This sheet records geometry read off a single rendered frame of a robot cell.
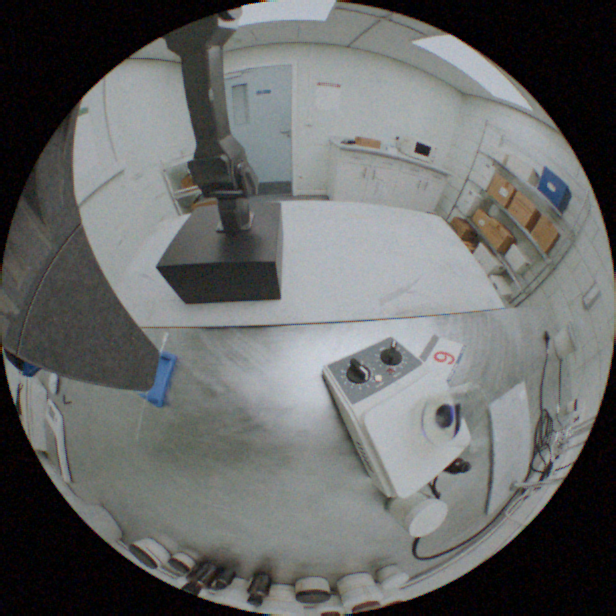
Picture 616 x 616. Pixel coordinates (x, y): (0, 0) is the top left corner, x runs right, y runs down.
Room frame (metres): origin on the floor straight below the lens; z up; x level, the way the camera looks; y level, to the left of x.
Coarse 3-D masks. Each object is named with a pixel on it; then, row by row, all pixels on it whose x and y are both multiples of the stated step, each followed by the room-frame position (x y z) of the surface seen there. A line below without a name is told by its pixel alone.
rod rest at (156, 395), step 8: (168, 352) 0.06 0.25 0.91; (160, 360) 0.04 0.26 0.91; (168, 360) 0.04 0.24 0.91; (160, 368) 0.03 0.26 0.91; (168, 368) 0.03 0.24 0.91; (160, 376) 0.01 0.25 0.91; (168, 376) 0.02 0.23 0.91; (160, 384) 0.00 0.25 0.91; (152, 392) -0.02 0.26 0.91; (160, 392) -0.01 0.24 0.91; (152, 400) -0.03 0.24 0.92; (160, 400) -0.03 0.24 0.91
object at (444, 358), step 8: (440, 344) 0.10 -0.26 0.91; (448, 344) 0.10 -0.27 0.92; (456, 344) 0.09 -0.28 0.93; (440, 352) 0.08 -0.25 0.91; (448, 352) 0.08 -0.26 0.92; (456, 352) 0.08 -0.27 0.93; (432, 360) 0.07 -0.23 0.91; (440, 360) 0.07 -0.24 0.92; (448, 360) 0.06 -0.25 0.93; (432, 368) 0.06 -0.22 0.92; (440, 368) 0.05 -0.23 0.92; (448, 368) 0.05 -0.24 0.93
